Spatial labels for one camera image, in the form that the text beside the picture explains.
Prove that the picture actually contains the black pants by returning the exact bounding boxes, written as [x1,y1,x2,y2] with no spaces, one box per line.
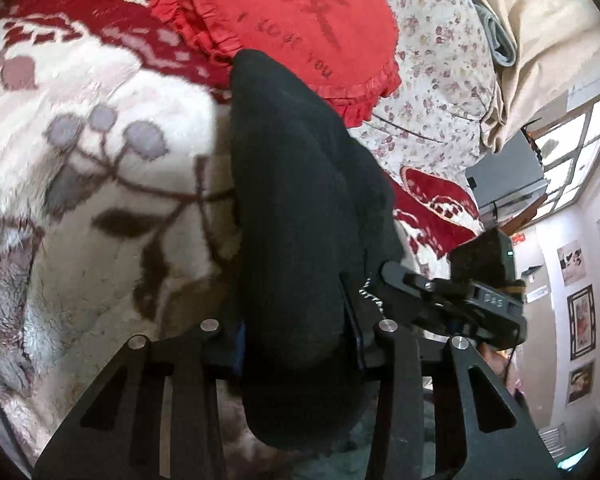
[230,50,403,450]

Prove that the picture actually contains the person's hand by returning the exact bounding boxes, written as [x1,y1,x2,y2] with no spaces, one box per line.
[478,344,520,396]

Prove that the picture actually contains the grey box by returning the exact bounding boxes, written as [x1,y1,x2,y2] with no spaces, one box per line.
[465,130,548,224]

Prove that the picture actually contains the floral white quilt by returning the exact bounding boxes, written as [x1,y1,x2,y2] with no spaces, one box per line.
[350,0,496,184]

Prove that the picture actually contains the red white plush blanket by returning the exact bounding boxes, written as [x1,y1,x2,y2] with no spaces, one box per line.
[0,0,480,464]

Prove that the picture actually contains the beige curtain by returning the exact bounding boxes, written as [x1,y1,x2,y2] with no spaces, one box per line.
[478,0,600,153]

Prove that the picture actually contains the red round ruffled cushion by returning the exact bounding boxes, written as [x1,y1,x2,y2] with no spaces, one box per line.
[147,0,401,127]

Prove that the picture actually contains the framed wall picture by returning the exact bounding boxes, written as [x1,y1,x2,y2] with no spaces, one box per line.
[567,285,596,361]

